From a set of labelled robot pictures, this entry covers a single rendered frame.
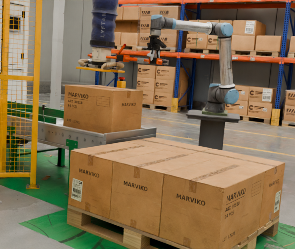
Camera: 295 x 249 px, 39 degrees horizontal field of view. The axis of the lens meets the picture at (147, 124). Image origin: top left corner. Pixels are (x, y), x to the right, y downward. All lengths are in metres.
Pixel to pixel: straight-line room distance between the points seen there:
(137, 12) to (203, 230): 10.15
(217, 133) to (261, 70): 7.94
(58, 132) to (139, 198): 1.36
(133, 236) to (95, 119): 1.28
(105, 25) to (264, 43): 7.20
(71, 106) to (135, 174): 1.41
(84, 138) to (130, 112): 0.47
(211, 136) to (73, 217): 1.65
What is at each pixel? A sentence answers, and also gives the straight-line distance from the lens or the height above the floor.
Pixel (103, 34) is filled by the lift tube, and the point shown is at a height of 1.42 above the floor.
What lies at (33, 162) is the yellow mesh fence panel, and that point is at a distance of 3.93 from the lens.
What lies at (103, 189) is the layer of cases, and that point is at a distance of 2.85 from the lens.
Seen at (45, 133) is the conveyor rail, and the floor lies 0.50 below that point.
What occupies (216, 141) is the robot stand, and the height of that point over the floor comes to 0.50.
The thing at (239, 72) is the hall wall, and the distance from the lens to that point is 12.11.
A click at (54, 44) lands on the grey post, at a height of 1.41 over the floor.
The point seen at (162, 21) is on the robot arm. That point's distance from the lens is 3.52.
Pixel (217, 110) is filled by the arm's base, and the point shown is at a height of 0.80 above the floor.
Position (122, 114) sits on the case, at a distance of 3.61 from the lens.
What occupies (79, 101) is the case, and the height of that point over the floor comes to 0.82.
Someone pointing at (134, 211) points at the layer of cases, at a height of 0.25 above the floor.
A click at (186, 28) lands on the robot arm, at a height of 1.52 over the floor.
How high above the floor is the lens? 1.16
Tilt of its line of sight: 8 degrees down
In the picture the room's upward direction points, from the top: 4 degrees clockwise
